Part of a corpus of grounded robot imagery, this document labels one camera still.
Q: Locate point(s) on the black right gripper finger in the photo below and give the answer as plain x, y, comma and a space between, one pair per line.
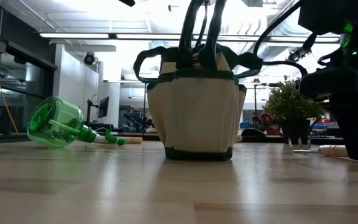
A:
353, 124

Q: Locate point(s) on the beige green gardening tote bag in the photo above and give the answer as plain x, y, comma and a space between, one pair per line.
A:
197, 118

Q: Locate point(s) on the green plastic spray bottle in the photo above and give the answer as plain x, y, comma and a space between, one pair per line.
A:
54, 124

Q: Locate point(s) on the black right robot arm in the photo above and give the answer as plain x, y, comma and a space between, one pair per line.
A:
322, 15

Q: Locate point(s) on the black ceiling track light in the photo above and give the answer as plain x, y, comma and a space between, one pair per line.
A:
297, 54

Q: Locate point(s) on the green potted plant black pot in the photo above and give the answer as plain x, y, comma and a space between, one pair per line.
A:
291, 105

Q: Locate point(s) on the person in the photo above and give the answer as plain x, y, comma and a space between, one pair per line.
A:
270, 124

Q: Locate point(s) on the black computer monitor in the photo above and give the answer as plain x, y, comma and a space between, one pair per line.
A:
103, 107

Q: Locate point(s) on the black monitor stand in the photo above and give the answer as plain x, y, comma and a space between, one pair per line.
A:
89, 112

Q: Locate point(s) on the round ceiling camera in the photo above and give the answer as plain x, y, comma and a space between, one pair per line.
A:
89, 59

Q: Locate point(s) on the black aluminium table frame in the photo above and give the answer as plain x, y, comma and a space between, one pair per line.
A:
8, 137

